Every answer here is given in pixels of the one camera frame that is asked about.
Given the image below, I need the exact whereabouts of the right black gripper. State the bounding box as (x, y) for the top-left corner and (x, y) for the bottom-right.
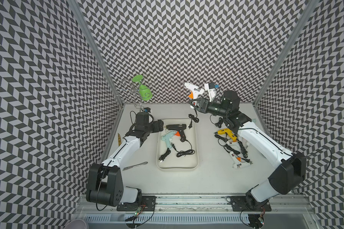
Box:
(189, 97), (230, 117)

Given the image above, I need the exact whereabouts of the mint green glue gun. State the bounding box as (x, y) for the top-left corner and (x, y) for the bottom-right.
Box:
(161, 130), (177, 149)

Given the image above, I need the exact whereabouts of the yellow glue gun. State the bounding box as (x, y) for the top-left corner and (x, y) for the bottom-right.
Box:
(216, 128), (238, 142)

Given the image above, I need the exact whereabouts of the small white glue gun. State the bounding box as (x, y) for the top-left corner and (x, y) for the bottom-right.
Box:
(184, 83), (204, 99)

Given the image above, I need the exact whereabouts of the black hot glue gun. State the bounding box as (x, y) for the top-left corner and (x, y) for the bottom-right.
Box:
(166, 124), (186, 142)

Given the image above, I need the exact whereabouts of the cream plastic storage box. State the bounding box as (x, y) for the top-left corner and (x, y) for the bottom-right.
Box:
(156, 119), (199, 172)

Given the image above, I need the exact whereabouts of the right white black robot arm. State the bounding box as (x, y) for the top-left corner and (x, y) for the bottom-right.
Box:
(189, 91), (306, 210)

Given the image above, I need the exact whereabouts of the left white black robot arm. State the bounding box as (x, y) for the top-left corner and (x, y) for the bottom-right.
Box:
(86, 112), (164, 207)

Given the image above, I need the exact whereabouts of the wooden yellow knife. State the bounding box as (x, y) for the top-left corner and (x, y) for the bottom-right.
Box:
(118, 134), (122, 146)

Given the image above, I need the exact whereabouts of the green plastic cup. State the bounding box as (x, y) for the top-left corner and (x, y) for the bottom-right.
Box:
(132, 74), (153, 101)

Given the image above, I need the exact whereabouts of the silver metal knife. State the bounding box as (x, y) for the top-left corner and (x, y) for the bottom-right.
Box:
(123, 161), (148, 171)

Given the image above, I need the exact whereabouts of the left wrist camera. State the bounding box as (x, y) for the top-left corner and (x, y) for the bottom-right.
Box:
(143, 107), (151, 113)

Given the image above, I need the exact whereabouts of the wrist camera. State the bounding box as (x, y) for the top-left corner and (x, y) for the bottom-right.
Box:
(204, 83), (219, 102)
(143, 107), (151, 113)

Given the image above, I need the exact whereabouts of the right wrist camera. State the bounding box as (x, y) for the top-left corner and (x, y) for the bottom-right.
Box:
(204, 83), (219, 102)

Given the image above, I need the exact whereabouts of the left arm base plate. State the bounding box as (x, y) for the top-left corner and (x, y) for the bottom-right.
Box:
(117, 196), (156, 212)

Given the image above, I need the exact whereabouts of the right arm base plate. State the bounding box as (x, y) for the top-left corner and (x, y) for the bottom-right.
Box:
(228, 196), (272, 212)

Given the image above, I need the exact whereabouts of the aluminium rail frame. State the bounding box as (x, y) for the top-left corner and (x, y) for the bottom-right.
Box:
(71, 194), (322, 229)

